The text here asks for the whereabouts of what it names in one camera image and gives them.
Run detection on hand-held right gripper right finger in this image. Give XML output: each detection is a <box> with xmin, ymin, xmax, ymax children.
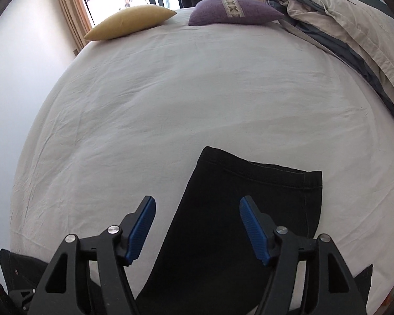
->
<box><xmin>239</xmin><ymin>196</ymin><xmax>368</xmax><ymax>315</ymax></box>

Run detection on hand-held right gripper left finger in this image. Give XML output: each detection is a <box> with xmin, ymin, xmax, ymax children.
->
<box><xmin>28</xmin><ymin>196</ymin><xmax>157</xmax><ymax>315</ymax></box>

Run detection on black denim pants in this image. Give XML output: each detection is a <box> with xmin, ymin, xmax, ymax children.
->
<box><xmin>0</xmin><ymin>146</ymin><xmax>374</xmax><ymax>315</ymax></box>

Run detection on yellow pillow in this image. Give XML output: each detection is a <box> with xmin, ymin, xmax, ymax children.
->
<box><xmin>84</xmin><ymin>5</ymin><xmax>177</xmax><ymax>41</ymax></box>

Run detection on purple pillow with patterned stripe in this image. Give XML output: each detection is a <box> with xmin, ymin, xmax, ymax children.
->
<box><xmin>188</xmin><ymin>0</ymin><xmax>286</xmax><ymax>26</ymax></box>

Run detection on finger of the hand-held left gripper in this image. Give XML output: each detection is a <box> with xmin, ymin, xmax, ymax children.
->
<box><xmin>8</xmin><ymin>287</ymin><xmax>37</xmax><ymax>314</ymax></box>

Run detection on bed with white sheet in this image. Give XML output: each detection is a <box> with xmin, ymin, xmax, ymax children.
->
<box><xmin>10</xmin><ymin>7</ymin><xmax>394</xmax><ymax>315</ymax></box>

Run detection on beige and grey duvet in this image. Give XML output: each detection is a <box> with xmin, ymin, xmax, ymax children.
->
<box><xmin>266</xmin><ymin>0</ymin><xmax>394</xmax><ymax>128</ymax></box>

